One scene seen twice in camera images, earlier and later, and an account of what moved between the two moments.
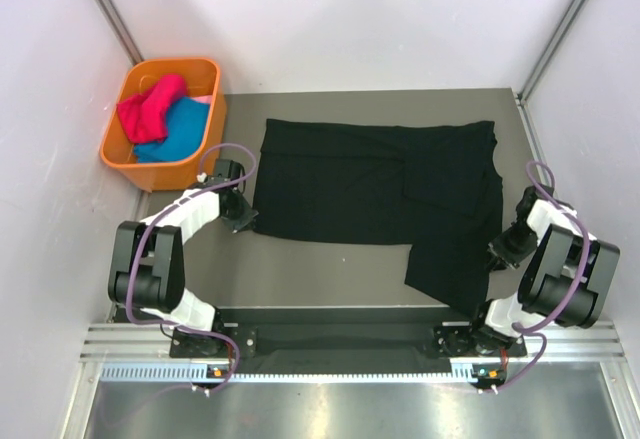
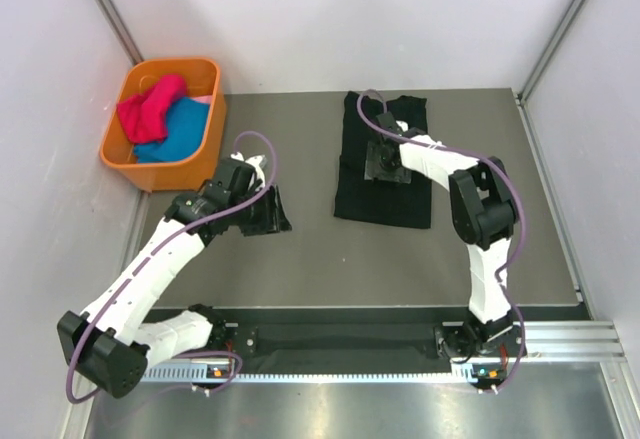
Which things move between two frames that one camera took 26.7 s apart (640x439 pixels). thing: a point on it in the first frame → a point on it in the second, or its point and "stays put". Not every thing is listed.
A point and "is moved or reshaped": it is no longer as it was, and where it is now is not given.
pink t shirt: x=144 y=117 stays put
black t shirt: x=437 y=187 is moved or reshaped
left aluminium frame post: x=111 y=10 stays put
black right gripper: x=503 y=255 → x=373 y=169
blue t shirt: x=187 y=122 stays put
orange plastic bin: x=203 y=77 stays put
